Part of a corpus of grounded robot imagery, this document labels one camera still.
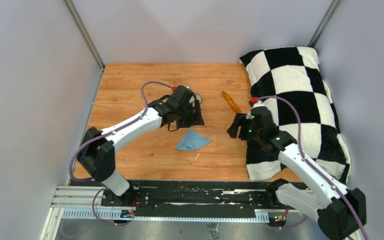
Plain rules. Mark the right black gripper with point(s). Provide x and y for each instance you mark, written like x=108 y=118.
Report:
x=241 y=120

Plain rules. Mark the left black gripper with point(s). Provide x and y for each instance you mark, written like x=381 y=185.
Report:
x=194 y=118

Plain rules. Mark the light blue cleaning cloth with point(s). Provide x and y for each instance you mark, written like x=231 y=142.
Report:
x=192 y=141

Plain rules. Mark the black glasses case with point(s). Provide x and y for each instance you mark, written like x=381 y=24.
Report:
x=196 y=97

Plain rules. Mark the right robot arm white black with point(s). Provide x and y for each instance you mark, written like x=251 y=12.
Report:
x=338 y=210

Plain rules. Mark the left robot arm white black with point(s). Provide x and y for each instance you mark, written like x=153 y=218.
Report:
x=98 y=149

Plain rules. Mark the orange sunglasses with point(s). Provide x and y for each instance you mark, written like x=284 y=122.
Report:
x=233 y=105

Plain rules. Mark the black white checkered blanket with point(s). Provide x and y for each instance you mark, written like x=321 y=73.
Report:
x=289 y=83

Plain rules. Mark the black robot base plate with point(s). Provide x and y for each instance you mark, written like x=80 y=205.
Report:
x=191 y=201

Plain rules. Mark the aluminium rail frame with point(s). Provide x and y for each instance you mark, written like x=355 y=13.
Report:
x=81 y=202

